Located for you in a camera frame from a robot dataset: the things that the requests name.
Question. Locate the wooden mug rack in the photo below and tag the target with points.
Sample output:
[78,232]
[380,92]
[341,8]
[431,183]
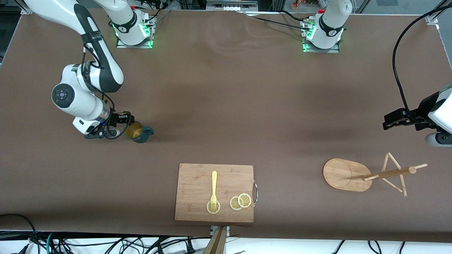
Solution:
[342,174]

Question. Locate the wooden camera post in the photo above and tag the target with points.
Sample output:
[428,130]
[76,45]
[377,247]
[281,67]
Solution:
[216,243]

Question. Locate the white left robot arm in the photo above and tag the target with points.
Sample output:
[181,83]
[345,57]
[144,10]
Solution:
[332,21]

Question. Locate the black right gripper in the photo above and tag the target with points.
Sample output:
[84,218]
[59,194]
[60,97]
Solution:
[115,119]

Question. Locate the lemon slice under fork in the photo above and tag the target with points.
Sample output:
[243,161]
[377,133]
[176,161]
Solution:
[217,209]

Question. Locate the bamboo cutting board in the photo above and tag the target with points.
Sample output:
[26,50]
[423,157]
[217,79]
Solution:
[194,183]

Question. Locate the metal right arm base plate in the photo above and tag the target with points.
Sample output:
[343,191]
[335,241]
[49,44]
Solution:
[148,44]

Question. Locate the dark teal mug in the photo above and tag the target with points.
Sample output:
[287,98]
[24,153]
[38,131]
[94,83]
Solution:
[143,137]

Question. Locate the metal post bracket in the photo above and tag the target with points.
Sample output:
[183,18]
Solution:
[227,230]

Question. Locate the grey power strip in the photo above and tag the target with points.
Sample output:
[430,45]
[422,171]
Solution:
[231,5]

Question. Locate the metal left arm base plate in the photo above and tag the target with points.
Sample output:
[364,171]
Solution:
[319,50]

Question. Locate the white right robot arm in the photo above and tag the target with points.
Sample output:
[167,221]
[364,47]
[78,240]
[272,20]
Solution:
[106,67]

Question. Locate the metal table corner bracket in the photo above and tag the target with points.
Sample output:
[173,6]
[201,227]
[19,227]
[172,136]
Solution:
[431,19]

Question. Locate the yellow plastic fork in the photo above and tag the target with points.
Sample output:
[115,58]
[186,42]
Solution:
[214,183]

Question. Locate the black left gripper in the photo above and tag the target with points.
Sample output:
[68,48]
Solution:
[422,110]

